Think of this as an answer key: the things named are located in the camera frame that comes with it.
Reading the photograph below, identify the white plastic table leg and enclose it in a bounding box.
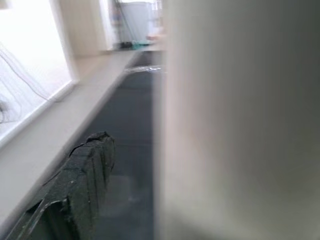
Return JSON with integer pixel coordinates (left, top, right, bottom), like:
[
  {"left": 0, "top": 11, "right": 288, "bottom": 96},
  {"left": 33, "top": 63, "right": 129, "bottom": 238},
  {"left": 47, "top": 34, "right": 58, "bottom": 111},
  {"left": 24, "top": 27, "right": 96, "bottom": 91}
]
[{"left": 152, "top": 0, "right": 320, "bottom": 240}]

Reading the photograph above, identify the white appliance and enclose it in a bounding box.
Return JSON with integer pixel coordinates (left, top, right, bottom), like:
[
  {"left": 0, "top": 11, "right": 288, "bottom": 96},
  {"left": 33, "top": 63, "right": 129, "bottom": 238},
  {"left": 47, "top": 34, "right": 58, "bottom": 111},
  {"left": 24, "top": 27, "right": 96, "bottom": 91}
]
[{"left": 119, "top": 1, "right": 151, "bottom": 42}]

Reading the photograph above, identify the broom with green head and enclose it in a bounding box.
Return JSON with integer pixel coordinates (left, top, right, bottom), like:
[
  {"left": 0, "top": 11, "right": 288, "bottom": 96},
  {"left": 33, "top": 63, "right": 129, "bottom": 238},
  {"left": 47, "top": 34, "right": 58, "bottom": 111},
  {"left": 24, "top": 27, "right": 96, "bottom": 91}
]
[{"left": 113, "top": 0, "right": 151, "bottom": 50}]

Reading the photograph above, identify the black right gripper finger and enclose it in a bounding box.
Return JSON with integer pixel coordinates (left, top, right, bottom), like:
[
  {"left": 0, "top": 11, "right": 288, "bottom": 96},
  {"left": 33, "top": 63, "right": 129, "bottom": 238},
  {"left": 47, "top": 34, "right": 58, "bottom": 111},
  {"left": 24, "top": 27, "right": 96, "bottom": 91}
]
[{"left": 4, "top": 131, "right": 116, "bottom": 240}]

